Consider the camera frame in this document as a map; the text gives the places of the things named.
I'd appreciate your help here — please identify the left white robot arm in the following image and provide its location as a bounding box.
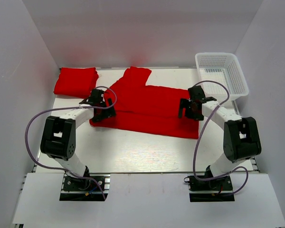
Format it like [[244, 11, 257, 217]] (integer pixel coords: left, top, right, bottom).
[[40, 86, 116, 178]]

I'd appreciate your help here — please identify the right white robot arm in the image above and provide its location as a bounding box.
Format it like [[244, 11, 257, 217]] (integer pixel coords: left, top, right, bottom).
[[178, 85, 262, 181]]

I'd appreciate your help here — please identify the folded red t shirt stack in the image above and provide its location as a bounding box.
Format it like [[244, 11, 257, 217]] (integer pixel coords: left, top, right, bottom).
[[53, 67, 99, 98]]

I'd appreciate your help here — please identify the white plastic basket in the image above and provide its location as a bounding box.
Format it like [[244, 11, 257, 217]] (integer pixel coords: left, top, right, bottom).
[[195, 52, 249, 101]]

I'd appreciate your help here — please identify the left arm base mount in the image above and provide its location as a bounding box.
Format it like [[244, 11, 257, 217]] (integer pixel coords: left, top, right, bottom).
[[59, 174, 110, 202]]

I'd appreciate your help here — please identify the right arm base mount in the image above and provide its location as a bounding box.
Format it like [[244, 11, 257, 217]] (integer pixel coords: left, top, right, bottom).
[[184, 176, 235, 202]]

